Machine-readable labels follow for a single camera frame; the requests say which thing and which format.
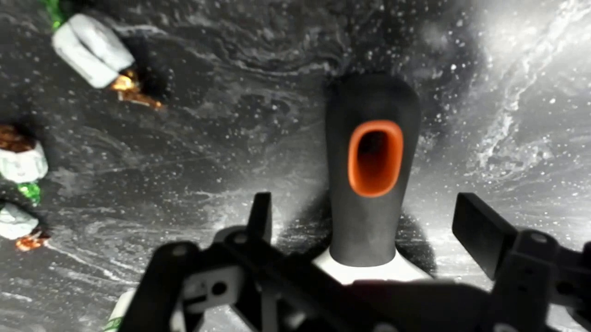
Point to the candy white brown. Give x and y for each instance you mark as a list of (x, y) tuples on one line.
[(23, 160)]

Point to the candy white green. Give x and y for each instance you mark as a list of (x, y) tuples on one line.
[(97, 53)]

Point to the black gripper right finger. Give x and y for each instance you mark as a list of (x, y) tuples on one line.
[(529, 269)]

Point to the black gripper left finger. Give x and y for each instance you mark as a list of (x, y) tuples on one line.
[(243, 269)]

